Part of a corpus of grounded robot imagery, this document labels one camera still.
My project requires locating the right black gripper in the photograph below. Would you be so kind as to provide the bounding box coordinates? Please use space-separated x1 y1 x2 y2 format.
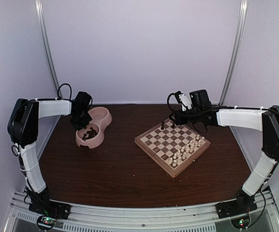
169 107 202 125

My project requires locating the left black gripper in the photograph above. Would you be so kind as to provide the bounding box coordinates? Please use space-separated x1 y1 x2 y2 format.
70 109 92 131

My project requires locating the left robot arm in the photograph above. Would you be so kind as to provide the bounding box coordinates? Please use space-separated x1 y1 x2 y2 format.
7 91 93 215

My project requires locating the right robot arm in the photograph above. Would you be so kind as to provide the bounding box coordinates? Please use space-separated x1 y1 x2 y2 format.
169 89 279 214

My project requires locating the pile of dark chess pieces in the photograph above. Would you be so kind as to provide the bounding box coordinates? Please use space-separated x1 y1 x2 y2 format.
82 127 98 141

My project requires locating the wooden chess board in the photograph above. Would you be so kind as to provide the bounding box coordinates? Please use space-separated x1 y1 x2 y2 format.
134 119 210 178

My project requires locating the white chess pieces group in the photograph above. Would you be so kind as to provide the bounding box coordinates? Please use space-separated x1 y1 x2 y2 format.
168 135 206 169

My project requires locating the left circuit board with LEDs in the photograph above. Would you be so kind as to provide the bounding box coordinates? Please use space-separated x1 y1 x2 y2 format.
36 216 57 228

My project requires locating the circuit board with leds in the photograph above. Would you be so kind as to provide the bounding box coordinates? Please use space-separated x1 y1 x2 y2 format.
231 216 250 230
36 216 57 228

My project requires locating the right circuit board with LEDs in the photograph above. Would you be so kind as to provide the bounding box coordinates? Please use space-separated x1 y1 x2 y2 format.
231 216 250 230

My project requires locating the pink double pet bowl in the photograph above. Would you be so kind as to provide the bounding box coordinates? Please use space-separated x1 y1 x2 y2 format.
75 107 112 149

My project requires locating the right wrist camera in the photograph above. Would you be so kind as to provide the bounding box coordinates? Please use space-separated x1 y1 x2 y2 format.
174 91 191 112

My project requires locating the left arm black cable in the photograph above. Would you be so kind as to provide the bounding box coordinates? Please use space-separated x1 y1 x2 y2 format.
57 83 73 100

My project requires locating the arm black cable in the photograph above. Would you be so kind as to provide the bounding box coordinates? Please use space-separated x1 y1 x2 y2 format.
166 93 181 121
57 83 73 100

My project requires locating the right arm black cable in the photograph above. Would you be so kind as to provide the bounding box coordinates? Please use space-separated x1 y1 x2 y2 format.
166 93 181 121

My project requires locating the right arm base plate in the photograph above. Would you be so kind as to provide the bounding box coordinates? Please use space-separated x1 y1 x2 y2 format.
215 200 258 219

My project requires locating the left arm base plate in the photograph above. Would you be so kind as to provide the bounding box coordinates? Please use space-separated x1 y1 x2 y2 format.
29 202 71 219

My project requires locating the front aluminium rail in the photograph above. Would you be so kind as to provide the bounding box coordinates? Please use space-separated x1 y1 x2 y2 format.
3 200 279 232

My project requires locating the right aluminium frame post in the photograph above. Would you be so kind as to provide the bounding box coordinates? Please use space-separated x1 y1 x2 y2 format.
219 0 249 105

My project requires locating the aluminium frame post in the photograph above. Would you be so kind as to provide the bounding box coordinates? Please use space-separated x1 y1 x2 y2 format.
35 0 62 97
219 0 249 105

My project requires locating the left aluminium frame post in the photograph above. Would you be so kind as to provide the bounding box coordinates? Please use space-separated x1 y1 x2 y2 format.
35 0 62 97

